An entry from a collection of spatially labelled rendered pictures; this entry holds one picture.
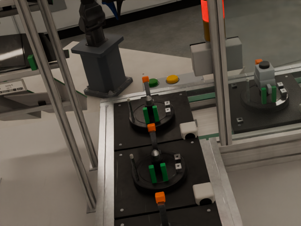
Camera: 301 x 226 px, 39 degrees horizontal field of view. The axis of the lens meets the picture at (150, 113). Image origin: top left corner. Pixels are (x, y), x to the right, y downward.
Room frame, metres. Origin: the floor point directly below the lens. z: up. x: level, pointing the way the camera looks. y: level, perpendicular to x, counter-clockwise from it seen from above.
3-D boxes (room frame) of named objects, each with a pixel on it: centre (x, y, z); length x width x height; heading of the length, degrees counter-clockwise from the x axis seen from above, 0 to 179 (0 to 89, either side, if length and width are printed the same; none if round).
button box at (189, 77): (1.25, -0.10, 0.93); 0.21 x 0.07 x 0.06; 87
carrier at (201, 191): (0.80, 0.01, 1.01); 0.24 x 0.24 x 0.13; 87
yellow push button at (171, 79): (1.25, -0.10, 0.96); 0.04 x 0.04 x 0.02
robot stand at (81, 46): (1.46, 0.14, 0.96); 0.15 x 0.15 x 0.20; 51
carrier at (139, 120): (1.04, 0.00, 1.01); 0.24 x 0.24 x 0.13; 87
